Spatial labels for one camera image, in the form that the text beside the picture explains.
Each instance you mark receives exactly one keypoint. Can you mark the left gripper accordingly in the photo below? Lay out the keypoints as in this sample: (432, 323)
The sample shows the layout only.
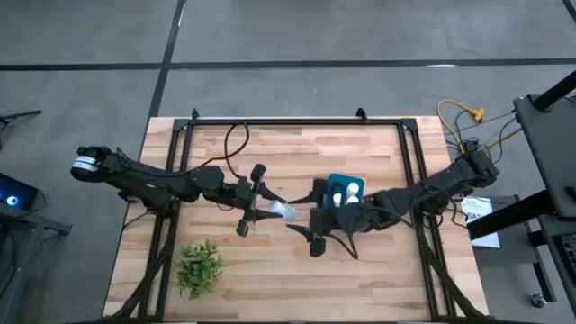
(245, 195)

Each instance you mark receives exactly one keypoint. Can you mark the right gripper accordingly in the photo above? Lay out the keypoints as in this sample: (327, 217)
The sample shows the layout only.
(330, 220)

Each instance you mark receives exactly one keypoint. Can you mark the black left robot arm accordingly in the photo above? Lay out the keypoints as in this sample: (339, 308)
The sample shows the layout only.
(135, 177)

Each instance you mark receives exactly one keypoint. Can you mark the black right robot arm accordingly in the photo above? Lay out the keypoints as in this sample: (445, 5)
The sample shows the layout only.
(450, 176)

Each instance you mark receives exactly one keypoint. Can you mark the teal plastic basket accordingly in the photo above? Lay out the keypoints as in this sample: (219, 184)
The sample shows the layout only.
(335, 181)

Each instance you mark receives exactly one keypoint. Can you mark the green plant white pot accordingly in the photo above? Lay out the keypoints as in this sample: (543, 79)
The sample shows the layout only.
(198, 270)

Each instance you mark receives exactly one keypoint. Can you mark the white paper sheet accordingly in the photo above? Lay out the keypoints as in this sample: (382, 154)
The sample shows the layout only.
(483, 225)

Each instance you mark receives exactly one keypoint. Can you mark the black power strip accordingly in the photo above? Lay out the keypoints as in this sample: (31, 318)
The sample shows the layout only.
(471, 144)

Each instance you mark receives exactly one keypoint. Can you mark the grey metal stand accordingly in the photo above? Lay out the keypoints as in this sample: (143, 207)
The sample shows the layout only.
(31, 223)

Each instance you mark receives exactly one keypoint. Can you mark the caster wheel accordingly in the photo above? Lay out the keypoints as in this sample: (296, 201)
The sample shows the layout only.
(538, 300)

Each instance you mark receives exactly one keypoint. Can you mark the black computer blue light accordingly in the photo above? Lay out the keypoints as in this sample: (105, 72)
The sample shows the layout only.
(18, 193)

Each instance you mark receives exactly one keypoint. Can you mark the black equipment cart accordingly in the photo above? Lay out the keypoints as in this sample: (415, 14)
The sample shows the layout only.
(553, 148)

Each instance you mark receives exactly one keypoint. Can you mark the black tripod leg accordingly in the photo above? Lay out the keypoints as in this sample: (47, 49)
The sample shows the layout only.
(20, 114)

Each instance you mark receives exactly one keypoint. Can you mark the black table frame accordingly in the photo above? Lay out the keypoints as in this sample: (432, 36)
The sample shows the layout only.
(292, 121)

